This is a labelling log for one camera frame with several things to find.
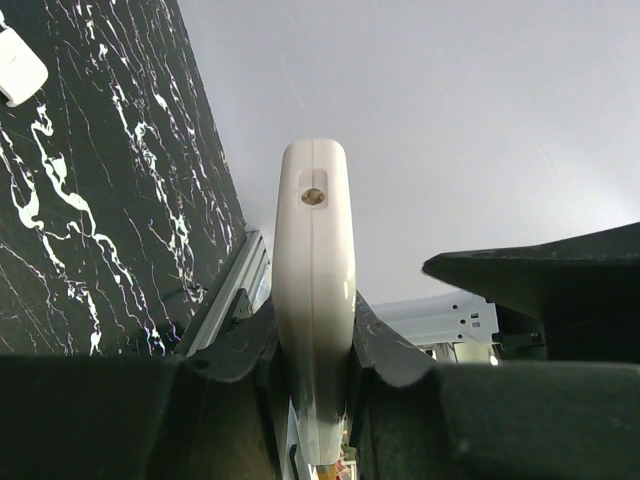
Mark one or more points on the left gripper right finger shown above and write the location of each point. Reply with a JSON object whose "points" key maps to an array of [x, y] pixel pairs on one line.
{"points": [[412, 417]]}

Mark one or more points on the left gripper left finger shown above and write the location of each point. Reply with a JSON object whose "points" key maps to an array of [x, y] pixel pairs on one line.
{"points": [[207, 416]]}

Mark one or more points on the white remote control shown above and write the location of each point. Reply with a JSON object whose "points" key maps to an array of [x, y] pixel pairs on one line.
{"points": [[314, 290]]}

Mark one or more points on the remote battery cover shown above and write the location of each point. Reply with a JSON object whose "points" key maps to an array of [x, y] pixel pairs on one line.
{"points": [[23, 73]]}

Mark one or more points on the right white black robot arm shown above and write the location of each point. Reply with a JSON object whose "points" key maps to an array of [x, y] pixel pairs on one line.
{"points": [[575, 299]]}

